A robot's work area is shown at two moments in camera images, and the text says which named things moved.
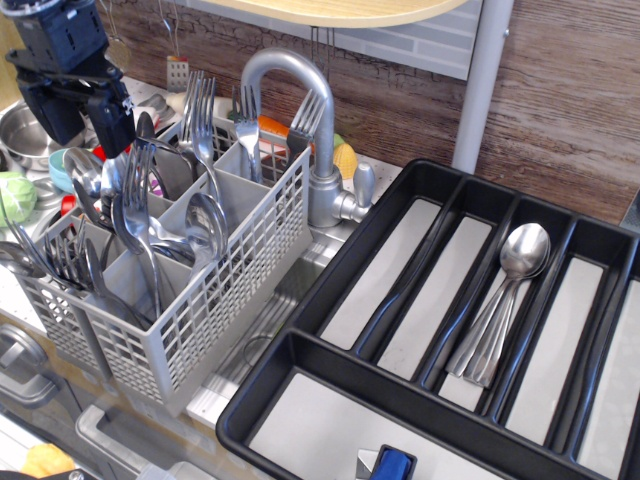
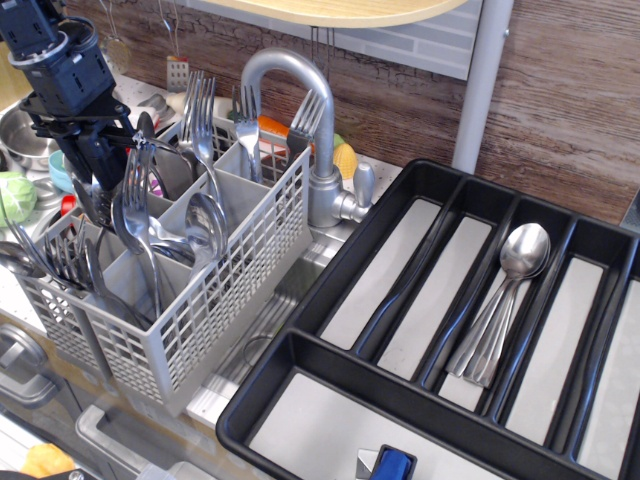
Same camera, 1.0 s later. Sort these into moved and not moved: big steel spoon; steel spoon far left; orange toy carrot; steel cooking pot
Moved: big steel spoon
Not moved: orange toy carrot; steel spoon far left; steel cooking pot
